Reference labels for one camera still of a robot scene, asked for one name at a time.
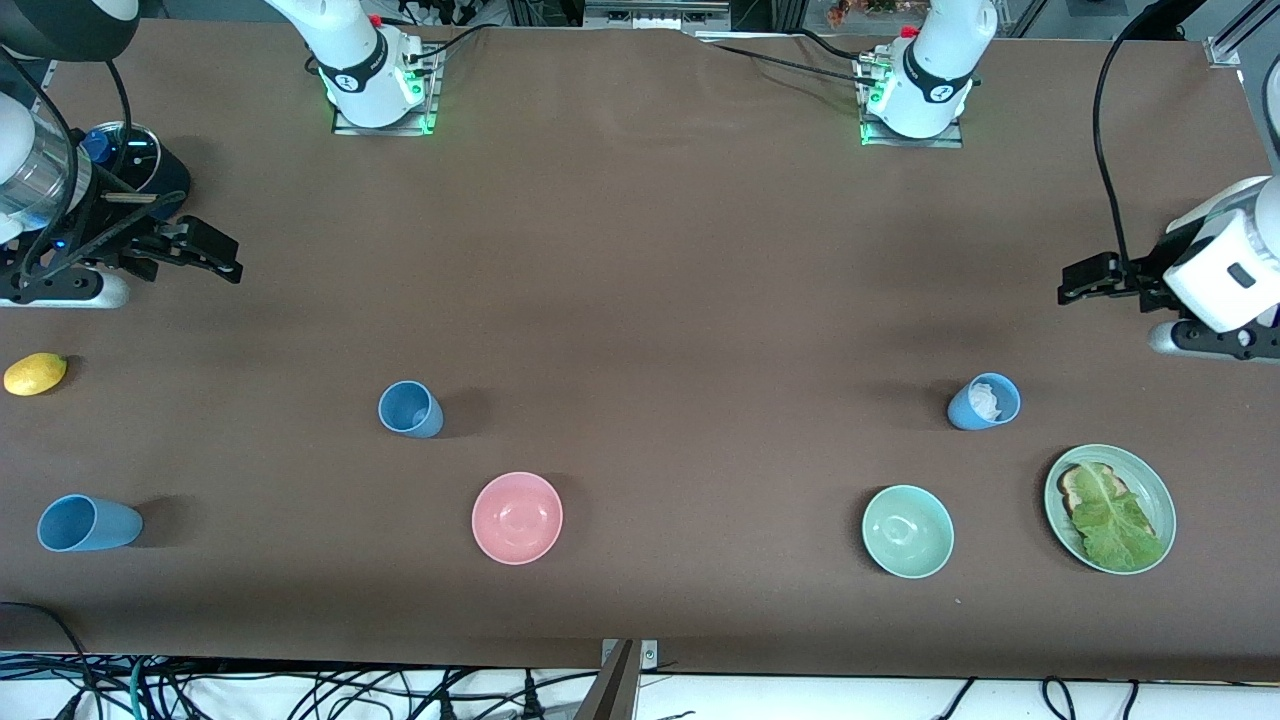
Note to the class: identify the green lettuce leaf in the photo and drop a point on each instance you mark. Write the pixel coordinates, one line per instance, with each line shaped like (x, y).
(1115, 525)

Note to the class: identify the aluminium corner extrusion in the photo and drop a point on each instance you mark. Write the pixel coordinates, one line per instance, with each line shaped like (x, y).
(1225, 50)

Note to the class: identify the mint green bowl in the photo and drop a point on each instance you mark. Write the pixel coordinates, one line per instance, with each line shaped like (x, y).
(908, 531)

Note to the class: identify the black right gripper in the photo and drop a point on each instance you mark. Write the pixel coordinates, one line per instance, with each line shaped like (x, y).
(122, 238)

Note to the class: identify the blue plastic cup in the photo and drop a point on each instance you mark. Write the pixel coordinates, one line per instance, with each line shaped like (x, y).
(100, 525)
(410, 408)
(968, 412)

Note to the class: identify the dark angled bar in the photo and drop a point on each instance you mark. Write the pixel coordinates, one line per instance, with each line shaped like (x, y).
(610, 695)

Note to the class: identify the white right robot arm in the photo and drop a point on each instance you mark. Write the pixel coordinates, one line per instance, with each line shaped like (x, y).
(350, 70)

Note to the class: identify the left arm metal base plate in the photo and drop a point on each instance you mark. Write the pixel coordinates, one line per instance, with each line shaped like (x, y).
(950, 138)

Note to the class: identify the white tissue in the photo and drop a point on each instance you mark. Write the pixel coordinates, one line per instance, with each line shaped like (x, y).
(986, 400)

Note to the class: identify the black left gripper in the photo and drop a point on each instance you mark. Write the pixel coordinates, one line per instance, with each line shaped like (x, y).
(1140, 274)

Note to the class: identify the toast slice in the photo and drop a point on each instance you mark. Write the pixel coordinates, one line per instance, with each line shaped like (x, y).
(1075, 490)

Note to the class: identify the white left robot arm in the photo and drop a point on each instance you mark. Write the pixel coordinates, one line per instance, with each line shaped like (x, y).
(940, 60)

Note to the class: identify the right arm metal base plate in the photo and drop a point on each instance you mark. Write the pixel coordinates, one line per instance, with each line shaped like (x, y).
(430, 120)

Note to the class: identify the pink bowl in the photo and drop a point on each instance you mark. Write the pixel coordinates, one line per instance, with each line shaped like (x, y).
(517, 518)

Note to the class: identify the aluminium frame rail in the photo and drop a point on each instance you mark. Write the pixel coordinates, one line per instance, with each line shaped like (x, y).
(655, 15)

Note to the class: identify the green plate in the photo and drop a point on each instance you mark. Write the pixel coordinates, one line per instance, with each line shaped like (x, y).
(1152, 490)

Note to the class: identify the small metal table bracket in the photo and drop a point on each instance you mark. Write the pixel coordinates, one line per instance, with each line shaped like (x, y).
(650, 655)

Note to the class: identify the yellow lemon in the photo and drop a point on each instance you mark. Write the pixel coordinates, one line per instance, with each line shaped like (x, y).
(35, 375)

